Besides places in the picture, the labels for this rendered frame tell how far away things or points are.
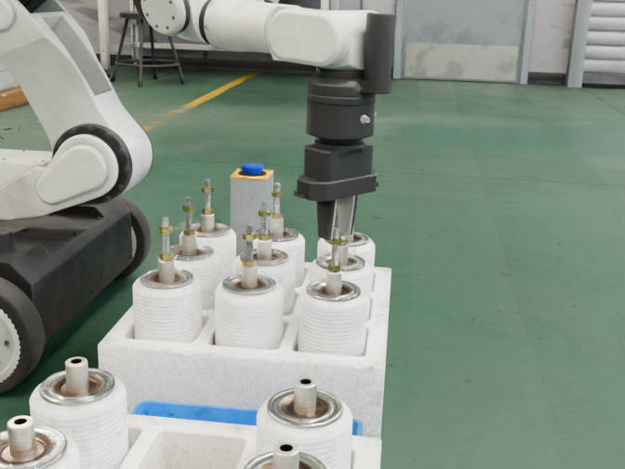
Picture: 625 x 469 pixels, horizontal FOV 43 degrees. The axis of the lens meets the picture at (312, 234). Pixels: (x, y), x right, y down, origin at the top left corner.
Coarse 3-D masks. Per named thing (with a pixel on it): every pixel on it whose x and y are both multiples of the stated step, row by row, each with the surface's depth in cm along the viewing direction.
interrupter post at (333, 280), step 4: (328, 272) 107; (340, 272) 107; (328, 276) 107; (332, 276) 107; (336, 276) 107; (340, 276) 107; (328, 280) 107; (332, 280) 107; (336, 280) 107; (340, 280) 107; (328, 284) 107; (332, 284) 107; (336, 284) 107; (340, 284) 108; (328, 288) 108; (332, 288) 107; (336, 288) 107; (340, 288) 108; (328, 292) 108; (332, 292) 107; (336, 292) 107; (340, 292) 108
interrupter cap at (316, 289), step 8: (320, 280) 111; (344, 280) 112; (312, 288) 108; (320, 288) 109; (344, 288) 109; (352, 288) 109; (360, 288) 109; (312, 296) 106; (320, 296) 106; (328, 296) 106; (336, 296) 106; (344, 296) 106; (352, 296) 106
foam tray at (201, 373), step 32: (384, 288) 129; (128, 320) 114; (288, 320) 116; (384, 320) 118; (128, 352) 106; (160, 352) 106; (192, 352) 106; (224, 352) 106; (256, 352) 106; (288, 352) 106; (384, 352) 107; (128, 384) 108; (160, 384) 107; (192, 384) 107; (224, 384) 106; (256, 384) 106; (288, 384) 105; (320, 384) 104; (352, 384) 104; (352, 416) 105
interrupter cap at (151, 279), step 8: (152, 272) 113; (176, 272) 113; (184, 272) 113; (144, 280) 110; (152, 280) 110; (176, 280) 111; (184, 280) 110; (192, 280) 110; (160, 288) 107; (168, 288) 108
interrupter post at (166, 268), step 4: (160, 260) 110; (172, 260) 110; (160, 264) 109; (164, 264) 109; (168, 264) 109; (172, 264) 110; (160, 268) 110; (164, 268) 109; (168, 268) 109; (172, 268) 110; (160, 272) 110; (164, 272) 110; (168, 272) 110; (172, 272) 110; (160, 276) 110; (164, 276) 110; (168, 276) 110; (172, 276) 110; (160, 280) 110; (164, 280) 110; (168, 280) 110; (172, 280) 110
